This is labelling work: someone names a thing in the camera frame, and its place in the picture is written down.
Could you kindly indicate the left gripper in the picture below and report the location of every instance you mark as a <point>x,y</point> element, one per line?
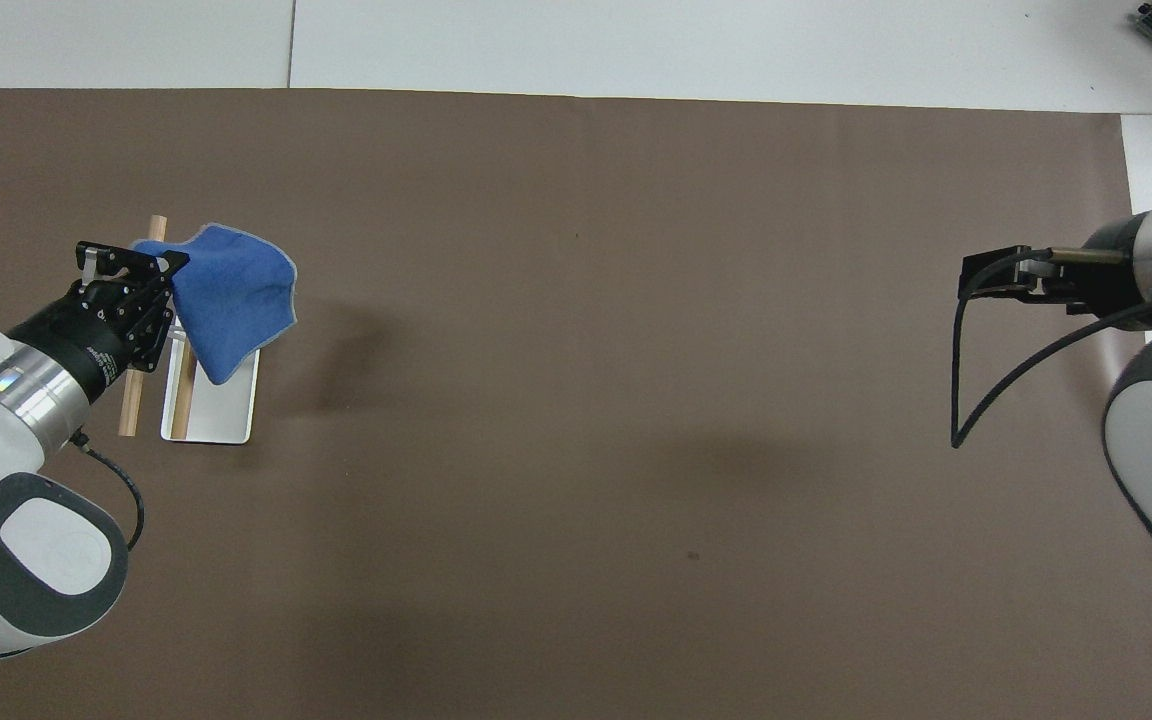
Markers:
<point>76,340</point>

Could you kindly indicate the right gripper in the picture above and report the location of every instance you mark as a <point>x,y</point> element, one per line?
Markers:
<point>1111,275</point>

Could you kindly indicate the blue towel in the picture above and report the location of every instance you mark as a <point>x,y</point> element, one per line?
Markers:
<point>231,290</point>

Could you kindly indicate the wooden towel rack white base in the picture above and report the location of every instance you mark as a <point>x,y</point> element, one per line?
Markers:
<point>226,415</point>

